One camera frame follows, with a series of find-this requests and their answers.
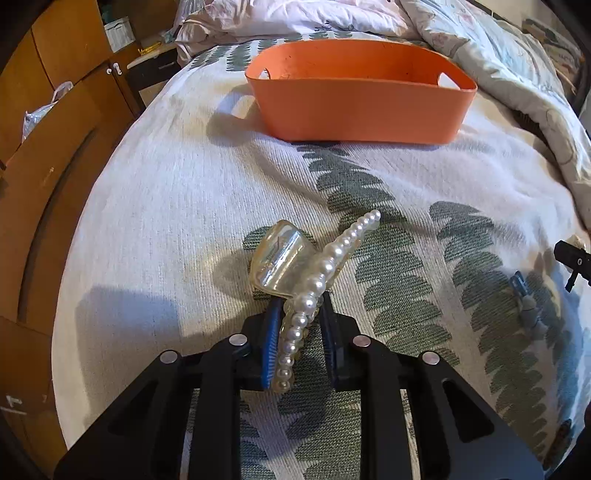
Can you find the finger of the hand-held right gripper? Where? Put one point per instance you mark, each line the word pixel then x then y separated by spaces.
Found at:
pixel 576 261

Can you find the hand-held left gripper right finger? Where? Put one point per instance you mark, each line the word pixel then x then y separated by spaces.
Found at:
pixel 330 344

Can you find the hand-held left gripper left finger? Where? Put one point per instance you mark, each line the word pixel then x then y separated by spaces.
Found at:
pixel 272 344

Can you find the cream shell hair clip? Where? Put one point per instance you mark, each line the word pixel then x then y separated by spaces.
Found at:
pixel 575 240

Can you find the pearl hair claw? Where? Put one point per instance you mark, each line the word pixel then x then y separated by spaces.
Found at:
pixel 323 272

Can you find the orange plastic basket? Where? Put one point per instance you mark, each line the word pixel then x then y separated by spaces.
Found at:
pixel 360 106

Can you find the blue grey hair clip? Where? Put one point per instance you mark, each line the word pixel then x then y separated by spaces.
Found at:
pixel 524 302

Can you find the leaf patterned bedspread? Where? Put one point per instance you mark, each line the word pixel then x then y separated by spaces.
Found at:
pixel 184 184

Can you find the light blue printed quilt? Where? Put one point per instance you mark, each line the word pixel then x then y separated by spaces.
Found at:
pixel 508 78

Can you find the printed pillow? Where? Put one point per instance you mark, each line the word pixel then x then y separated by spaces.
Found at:
pixel 554 50

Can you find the wooden wardrobe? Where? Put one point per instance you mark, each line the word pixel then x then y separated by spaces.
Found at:
pixel 55 175

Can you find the dark nightstand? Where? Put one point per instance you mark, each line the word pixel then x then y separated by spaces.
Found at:
pixel 152 76

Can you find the white cabinet knob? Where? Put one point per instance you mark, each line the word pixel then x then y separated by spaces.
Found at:
pixel 114 69

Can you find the yellow packet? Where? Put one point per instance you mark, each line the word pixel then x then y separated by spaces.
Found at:
pixel 150 48

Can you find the white pink quilt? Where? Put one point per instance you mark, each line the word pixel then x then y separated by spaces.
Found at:
pixel 286 18

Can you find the clear plastic bag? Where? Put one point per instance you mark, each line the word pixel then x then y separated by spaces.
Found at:
pixel 44 110

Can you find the white box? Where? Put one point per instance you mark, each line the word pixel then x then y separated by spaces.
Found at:
pixel 118 33

